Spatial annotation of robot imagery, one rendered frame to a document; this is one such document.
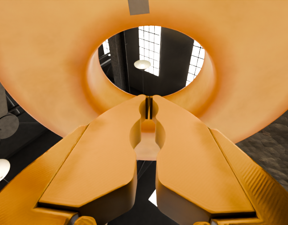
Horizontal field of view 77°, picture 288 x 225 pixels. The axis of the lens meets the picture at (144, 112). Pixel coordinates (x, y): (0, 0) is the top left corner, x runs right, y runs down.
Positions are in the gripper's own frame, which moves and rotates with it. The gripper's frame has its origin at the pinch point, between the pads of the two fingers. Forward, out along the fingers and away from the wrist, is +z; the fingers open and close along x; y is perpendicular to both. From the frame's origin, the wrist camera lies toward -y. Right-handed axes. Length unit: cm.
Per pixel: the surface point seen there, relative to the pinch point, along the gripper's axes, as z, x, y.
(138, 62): 653, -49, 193
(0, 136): 158, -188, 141
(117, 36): 439, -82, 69
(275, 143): 21.1, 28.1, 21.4
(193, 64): 718, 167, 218
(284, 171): 20.1, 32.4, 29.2
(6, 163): 251, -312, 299
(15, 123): 178, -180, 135
